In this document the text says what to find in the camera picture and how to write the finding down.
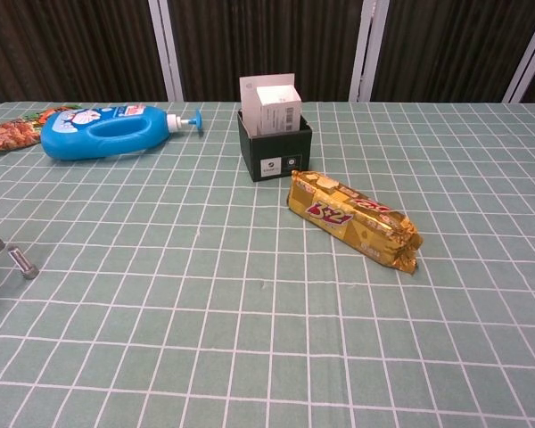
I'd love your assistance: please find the black open cardboard box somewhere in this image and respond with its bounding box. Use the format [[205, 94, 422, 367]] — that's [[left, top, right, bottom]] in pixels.
[[236, 109, 314, 183]]

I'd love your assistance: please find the gold cracker packet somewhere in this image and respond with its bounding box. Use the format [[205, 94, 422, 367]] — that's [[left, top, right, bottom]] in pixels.
[[286, 169, 424, 277]]

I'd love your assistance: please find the small white barcode carton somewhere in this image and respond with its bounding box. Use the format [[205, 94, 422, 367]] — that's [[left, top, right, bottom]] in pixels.
[[255, 84, 303, 136]]

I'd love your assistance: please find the white carton in box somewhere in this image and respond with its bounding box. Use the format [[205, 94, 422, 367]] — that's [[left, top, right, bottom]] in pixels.
[[239, 70, 295, 135]]

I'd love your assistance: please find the green checked tablecloth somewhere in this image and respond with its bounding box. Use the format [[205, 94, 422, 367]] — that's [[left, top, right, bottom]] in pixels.
[[0, 100, 535, 428]]

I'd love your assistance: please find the blue pump detergent bottle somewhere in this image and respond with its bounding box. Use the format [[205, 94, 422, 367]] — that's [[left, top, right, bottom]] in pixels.
[[40, 103, 205, 161]]

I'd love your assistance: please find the orange green snack packet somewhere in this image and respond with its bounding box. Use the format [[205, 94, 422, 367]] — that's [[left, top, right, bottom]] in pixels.
[[0, 104, 79, 155]]

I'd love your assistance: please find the white partition frame post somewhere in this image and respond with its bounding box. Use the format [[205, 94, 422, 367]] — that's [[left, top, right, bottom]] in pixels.
[[146, 0, 185, 103], [348, 0, 388, 103], [502, 0, 535, 104]]

